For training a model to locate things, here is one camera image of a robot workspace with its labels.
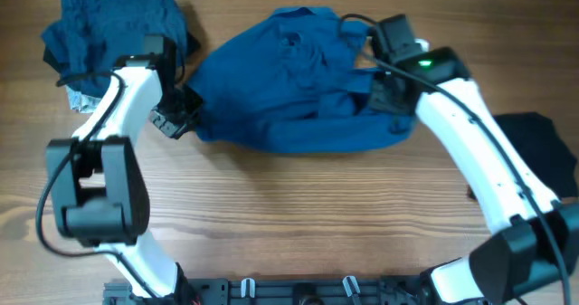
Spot blue polo shirt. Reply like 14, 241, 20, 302
187, 7, 415, 154

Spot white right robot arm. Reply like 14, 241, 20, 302
378, 48, 578, 304

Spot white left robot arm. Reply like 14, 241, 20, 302
35, 52, 202, 304

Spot grey white folded garment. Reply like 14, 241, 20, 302
65, 85, 101, 113

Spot dark blue folded garment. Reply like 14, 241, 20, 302
41, 0, 189, 77

